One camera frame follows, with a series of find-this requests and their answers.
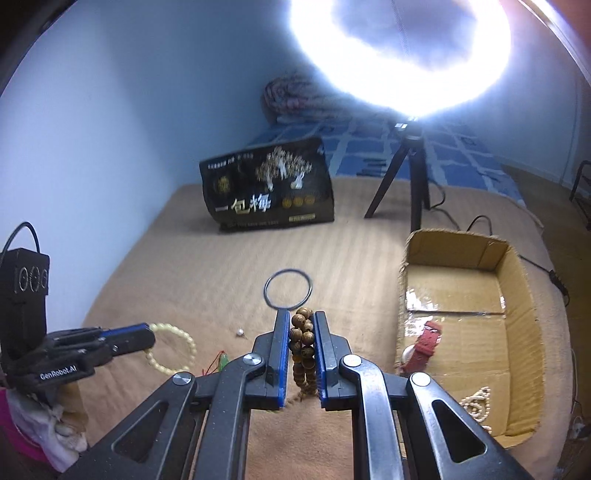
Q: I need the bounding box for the black metal rack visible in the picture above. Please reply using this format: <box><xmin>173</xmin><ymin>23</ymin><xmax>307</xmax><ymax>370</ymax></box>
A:
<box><xmin>569</xmin><ymin>160</ymin><xmax>591</xmax><ymax>214</ymax></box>

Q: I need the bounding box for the brown wooden bead bracelet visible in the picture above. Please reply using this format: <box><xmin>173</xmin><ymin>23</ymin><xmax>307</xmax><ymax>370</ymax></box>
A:
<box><xmin>281</xmin><ymin>308</ymin><xmax>320</xmax><ymax>408</ymax></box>

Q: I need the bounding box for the pale yellow bead bracelet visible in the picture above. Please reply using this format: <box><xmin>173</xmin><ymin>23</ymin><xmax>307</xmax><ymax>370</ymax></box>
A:
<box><xmin>144</xmin><ymin>322</ymin><xmax>197</xmax><ymax>374</ymax></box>

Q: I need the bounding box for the person's left forearm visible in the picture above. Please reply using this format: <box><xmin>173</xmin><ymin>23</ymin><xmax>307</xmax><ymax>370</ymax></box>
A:
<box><xmin>0</xmin><ymin>387</ymin><xmax>51</xmax><ymax>474</ymax></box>

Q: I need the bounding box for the black snack bag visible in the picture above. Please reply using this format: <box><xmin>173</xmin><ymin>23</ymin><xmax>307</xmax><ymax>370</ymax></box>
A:
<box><xmin>199</xmin><ymin>136</ymin><xmax>336</xmax><ymax>233</ymax></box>

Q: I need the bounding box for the thin black ring bangle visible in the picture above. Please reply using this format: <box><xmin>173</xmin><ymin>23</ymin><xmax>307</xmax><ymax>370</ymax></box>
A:
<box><xmin>263</xmin><ymin>271</ymin><xmax>315</xmax><ymax>309</ymax></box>

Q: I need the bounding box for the brown striped blanket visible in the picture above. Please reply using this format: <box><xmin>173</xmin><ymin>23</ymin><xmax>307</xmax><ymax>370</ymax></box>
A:
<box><xmin>59</xmin><ymin>176</ymin><xmax>574</xmax><ymax>480</ymax></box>

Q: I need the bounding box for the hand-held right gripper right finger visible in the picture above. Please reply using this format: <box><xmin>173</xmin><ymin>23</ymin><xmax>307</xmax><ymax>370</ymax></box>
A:
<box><xmin>314</xmin><ymin>310</ymin><xmax>533</xmax><ymax>480</ymax></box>

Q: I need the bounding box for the person's left hand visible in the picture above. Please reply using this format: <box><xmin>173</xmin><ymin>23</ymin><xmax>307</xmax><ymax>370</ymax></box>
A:
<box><xmin>8</xmin><ymin>388</ymin><xmax>89</xmax><ymax>454</ymax></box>

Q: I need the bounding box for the folded patterned quilt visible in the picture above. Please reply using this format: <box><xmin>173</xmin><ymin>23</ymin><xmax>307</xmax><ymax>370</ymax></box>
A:
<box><xmin>261</xmin><ymin>75</ymin><xmax>354</xmax><ymax>126</ymax></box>

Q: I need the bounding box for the green pendant with red cord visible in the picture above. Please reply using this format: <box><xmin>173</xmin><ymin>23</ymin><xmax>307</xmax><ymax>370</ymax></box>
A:
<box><xmin>203</xmin><ymin>351</ymin><xmax>232</xmax><ymax>376</ymax></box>

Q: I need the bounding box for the blue checked bed sheet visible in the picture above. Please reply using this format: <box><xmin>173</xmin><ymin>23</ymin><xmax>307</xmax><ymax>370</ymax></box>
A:
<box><xmin>239</xmin><ymin>116</ymin><xmax>528</xmax><ymax>205</ymax></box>

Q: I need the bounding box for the white pearl necklace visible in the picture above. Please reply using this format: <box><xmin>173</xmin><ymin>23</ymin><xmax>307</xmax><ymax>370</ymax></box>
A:
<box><xmin>461</xmin><ymin>386</ymin><xmax>495</xmax><ymax>433</ymax></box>

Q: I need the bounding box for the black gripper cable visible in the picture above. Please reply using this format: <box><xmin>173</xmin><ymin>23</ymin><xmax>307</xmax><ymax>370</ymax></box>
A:
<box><xmin>1</xmin><ymin>222</ymin><xmax>41</xmax><ymax>254</ymax></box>

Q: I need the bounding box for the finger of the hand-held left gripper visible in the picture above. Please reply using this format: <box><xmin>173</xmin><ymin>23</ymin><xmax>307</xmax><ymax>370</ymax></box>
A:
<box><xmin>98</xmin><ymin>322</ymin><xmax>157</xmax><ymax>357</ymax></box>

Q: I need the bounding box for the black tripod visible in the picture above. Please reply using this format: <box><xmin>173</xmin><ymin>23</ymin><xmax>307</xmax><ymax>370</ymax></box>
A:
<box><xmin>363</xmin><ymin>120</ymin><xmax>433</xmax><ymax>232</ymax></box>

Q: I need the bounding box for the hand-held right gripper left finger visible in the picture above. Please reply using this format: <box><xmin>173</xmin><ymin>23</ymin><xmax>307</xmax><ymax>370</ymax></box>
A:
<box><xmin>60</xmin><ymin>309</ymin><xmax>291</xmax><ymax>480</ymax></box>

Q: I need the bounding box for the bright ring light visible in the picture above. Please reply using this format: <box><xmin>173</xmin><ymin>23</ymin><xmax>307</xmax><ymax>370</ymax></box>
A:
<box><xmin>287</xmin><ymin>0</ymin><xmax>513</xmax><ymax>119</ymax></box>

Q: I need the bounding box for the red strap wristwatch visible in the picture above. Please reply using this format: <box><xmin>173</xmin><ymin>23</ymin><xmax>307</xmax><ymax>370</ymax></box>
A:
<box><xmin>399</xmin><ymin>321</ymin><xmax>443</xmax><ymax>373</ymax></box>

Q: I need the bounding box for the black power cable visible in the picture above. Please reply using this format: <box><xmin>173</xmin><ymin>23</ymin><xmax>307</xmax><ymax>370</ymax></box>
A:
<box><xmin>429</xmin><ymin>188</ymin><xmax>570</xmax><ymax>306</ymax></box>

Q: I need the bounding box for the cardboard box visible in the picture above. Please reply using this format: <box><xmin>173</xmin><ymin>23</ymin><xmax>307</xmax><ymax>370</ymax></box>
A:
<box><xmin>395</xmin><ymin>229</ymin><xmax>546</xmax><ymax>450</ymax></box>

